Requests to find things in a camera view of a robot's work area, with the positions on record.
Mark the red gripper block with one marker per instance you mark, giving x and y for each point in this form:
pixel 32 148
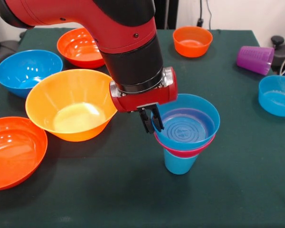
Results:
pixel 145 99

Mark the small blue bowl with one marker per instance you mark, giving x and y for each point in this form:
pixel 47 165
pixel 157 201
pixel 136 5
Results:
pixel 278 99
pixel 187 133

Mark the small pink bowl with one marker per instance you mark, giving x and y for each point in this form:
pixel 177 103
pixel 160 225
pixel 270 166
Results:
pixel 185 153

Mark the blue cup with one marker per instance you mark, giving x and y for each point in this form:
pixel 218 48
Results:
pixel 180 165

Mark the large yellow-orange bowl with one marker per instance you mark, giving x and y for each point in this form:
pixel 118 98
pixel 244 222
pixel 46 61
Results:
pixel 73 123

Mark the large orange bowl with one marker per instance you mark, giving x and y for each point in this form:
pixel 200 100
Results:
pixel 14 154
pixel 78 50

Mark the purple cup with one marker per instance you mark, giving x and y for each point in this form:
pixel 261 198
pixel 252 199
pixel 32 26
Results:
pixel 254 59

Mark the large blue bowl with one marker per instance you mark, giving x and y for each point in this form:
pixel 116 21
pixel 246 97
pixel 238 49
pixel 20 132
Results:
pixel 21 73

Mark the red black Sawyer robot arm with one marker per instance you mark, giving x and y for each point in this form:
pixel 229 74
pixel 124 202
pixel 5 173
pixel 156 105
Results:
pixel 123 35

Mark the small orange bowl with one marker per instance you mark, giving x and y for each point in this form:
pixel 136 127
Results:
pixel 192 42

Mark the dark green table cloth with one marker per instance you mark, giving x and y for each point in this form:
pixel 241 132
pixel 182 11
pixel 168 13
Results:
pixel 109 202

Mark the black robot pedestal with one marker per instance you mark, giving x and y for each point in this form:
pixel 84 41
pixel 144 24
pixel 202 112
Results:
pixel 166 14

